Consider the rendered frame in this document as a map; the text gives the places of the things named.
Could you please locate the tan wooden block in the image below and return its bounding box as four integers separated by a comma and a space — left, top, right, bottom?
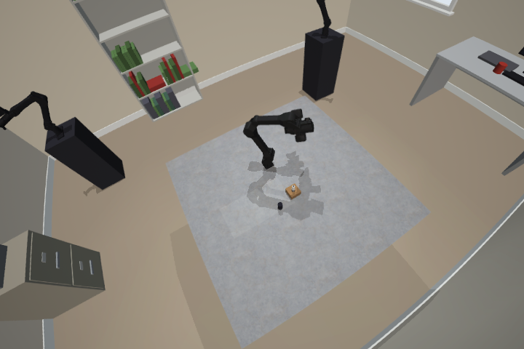
285, 183, 301, 199

